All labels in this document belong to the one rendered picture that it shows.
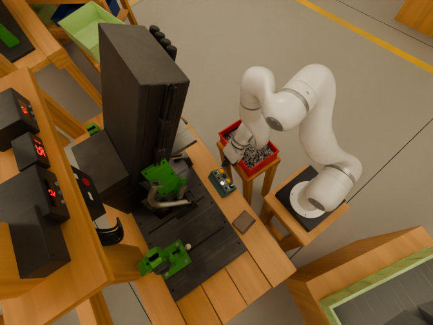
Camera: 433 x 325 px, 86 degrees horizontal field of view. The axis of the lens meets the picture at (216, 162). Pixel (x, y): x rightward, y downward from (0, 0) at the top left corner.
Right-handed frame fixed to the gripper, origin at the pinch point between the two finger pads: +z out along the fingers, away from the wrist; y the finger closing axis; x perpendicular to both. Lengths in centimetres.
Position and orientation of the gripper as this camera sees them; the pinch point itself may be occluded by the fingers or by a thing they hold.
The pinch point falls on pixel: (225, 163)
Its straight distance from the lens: 125.1
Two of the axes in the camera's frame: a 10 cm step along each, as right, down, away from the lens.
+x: -7.4, 2.1, -6.4
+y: -5.4, -7.4, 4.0
